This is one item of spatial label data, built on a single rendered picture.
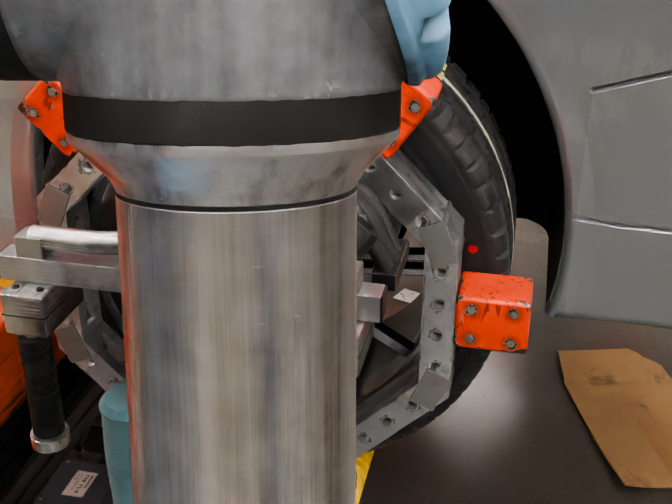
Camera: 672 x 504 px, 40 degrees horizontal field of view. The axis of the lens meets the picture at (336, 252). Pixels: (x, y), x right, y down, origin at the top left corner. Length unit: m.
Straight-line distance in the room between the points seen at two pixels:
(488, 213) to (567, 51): 0.23
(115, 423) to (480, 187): 0.54
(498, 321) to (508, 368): 1.50
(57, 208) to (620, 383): 1.77
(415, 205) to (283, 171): 0.80
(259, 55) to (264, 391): 0.11
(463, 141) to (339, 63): 0.87
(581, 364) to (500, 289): 1.52
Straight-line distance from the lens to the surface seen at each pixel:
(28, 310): 1.04
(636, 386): 2.64
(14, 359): 1.59
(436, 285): 1.13
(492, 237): 1.19
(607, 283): 1.37
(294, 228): 0.30
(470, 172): 1.15
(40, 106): 1.20
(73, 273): 1.03
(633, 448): 2.41
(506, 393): 2.54
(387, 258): 0.98
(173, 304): 0.31
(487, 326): 1.15
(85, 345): 1.33
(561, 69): 1.26
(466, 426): 2.41
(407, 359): 1.29
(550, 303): 1.39
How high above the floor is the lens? 1.43
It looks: 26 degrees down
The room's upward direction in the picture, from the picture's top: straight up
